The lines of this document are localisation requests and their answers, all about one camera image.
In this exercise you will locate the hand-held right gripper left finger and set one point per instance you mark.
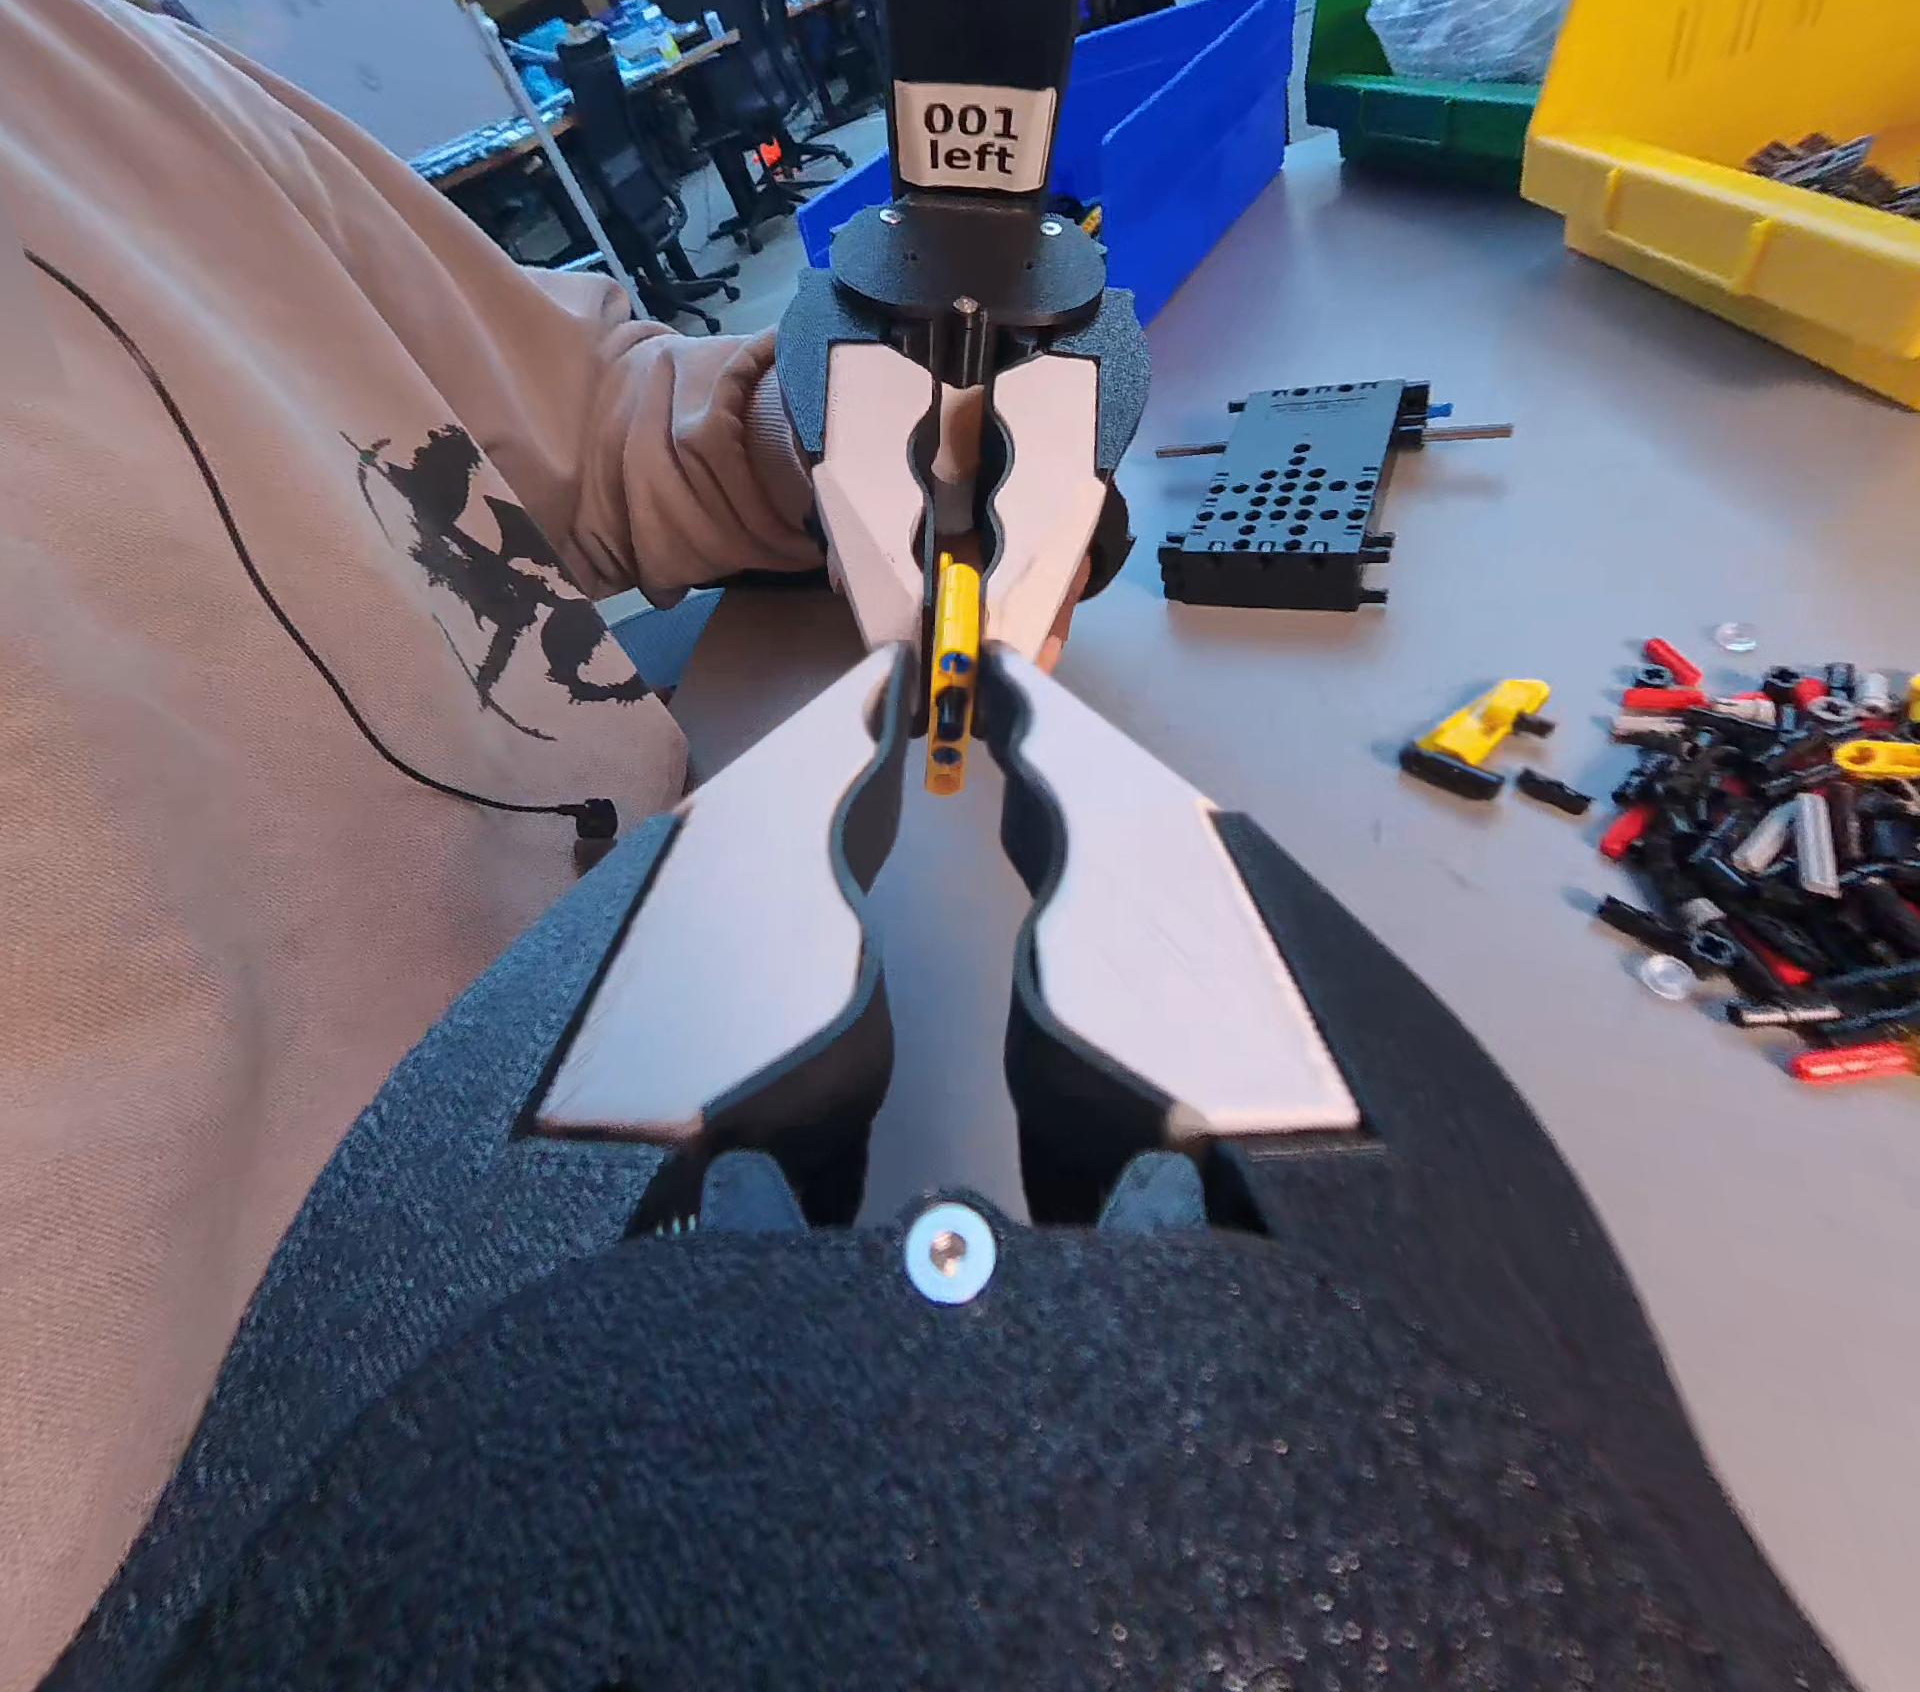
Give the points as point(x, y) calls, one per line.
point(720, 958)

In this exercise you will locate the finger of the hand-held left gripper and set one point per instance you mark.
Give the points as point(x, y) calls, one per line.
point(870, 478)
point(1058, 478)

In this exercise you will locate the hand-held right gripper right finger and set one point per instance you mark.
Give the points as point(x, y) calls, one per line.
point(1186, 973)

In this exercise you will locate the long yellow holed beam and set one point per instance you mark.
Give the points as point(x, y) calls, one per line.
point(955, 614)

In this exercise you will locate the person's left forearm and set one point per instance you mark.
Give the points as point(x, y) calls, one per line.
point(658, 448)

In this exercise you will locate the grey desk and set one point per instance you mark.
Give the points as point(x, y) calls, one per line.
point(1502, 1198)

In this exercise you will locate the heap of gears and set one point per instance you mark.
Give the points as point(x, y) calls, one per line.
point(1084, 219)

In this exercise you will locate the black office chair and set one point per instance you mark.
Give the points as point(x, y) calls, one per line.
point(616, 146)
point(749, 72)

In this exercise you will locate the blue storage bin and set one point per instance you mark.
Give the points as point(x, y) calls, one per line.
point(1199, 132)

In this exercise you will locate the yellow piece with black pins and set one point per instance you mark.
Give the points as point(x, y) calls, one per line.
point(1477, 717)

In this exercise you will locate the single black connector pin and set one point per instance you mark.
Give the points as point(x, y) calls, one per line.
point(1553, 793)

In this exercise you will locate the person's beige sweatshirt torso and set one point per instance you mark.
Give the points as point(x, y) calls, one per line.
point(226, 823)

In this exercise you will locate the pile of small building pins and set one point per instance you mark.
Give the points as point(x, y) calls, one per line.
point(1769, 851)

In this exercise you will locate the yellow storage bin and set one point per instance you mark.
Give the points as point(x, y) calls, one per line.
point(1725, 72)

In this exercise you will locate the heap of small black pieces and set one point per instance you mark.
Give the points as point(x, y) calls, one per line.
point(1830, 172)

